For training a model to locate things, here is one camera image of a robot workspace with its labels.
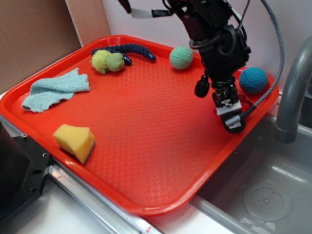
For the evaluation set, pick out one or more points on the brown cardboard panel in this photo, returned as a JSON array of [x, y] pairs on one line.
[[36, 33]]

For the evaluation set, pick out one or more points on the red paper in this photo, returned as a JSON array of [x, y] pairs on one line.
[[245, 102]]

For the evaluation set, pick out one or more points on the grey plastic sink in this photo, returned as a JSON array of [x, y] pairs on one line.
[[218, 207]]

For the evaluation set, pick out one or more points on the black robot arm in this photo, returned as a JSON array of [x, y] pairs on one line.
[[201, 18]]

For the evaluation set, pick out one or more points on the grey faucet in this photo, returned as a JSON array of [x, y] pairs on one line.
[[296, 102]]

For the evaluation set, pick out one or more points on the blue dimpled ball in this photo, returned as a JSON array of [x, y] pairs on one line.
[[253, 80]]

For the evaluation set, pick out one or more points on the round sink drain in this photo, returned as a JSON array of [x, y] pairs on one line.
[[267, 201]]

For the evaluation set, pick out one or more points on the navy blue rope toy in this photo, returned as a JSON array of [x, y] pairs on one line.
[[128, 48]]

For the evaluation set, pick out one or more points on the yellow sponge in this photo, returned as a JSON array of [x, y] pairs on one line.
[[77, 141]]

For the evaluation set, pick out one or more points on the light blue towel cloth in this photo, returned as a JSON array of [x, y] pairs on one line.
[[46, 92]]

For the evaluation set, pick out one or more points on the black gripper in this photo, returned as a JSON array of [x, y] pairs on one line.
[[222, 55]]

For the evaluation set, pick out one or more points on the green plush toy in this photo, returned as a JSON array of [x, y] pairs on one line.
[[104, 61]]

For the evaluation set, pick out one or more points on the green dimpled ball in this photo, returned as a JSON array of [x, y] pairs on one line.
[[181, 57]]

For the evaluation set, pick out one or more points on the red plastic tray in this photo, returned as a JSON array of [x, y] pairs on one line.
[[156, 142]]

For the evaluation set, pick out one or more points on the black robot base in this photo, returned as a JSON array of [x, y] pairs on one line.
[[23, 168]]

